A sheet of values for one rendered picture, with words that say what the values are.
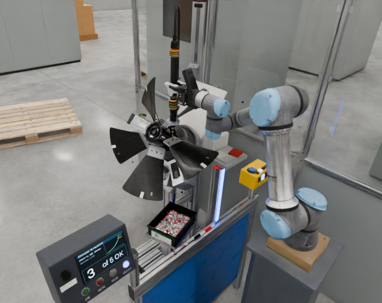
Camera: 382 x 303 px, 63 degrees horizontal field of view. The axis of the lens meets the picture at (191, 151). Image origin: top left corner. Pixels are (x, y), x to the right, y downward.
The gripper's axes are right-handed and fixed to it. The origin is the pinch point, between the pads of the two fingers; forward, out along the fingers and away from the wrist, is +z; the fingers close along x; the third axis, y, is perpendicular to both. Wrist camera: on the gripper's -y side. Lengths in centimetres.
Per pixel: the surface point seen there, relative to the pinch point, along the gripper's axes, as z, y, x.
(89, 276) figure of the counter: -45, 34, -73
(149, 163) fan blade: 1.8, 43.3, -12.3
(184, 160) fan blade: -18.4, 33.9, -5.8
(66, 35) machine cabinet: 543, 100, 203
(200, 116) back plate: 4.9, 29.9, 30.3
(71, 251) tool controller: -41, 25, -76
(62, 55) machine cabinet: 543, 138, 187
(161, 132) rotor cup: 0.9, 26.9, -4.3
